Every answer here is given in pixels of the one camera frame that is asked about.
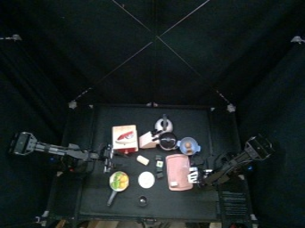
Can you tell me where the pink rectangular plate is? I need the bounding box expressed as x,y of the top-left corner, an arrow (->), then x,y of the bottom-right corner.
165,153 -> 194,191

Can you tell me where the cream sushi piece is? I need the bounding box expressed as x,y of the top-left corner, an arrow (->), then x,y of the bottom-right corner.
137,154 -> 151,167

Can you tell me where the white round plate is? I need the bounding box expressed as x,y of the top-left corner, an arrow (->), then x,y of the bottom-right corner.
137,171 -> 157,190

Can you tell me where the wooden toy box red print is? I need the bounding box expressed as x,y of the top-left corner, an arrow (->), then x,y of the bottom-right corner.
111,124 -> 141,156

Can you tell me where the orange toy vegetable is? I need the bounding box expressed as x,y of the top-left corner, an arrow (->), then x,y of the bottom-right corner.
118,174 -> 130,189

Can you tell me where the green toy vegetable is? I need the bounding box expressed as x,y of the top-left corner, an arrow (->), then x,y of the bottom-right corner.
110,173 -> 123,191

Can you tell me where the toy frying pan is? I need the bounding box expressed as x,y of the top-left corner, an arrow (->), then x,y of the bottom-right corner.
105,170 -> 131,208

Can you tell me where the blue toy bowl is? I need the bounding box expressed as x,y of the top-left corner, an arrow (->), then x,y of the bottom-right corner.
177,136 -> 202,156

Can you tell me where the white text label sticker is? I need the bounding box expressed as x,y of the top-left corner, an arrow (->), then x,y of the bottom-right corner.
221,190 -> 249,217

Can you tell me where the black toy pot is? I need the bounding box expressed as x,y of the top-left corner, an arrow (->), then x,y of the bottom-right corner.
158,132 -> 179,151

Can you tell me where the small black cup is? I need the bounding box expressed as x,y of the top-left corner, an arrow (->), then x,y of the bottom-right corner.
137,195 -> 150,208

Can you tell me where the silver toy kettle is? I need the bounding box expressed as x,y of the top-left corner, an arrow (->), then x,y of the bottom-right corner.
154,113 -> 175,134

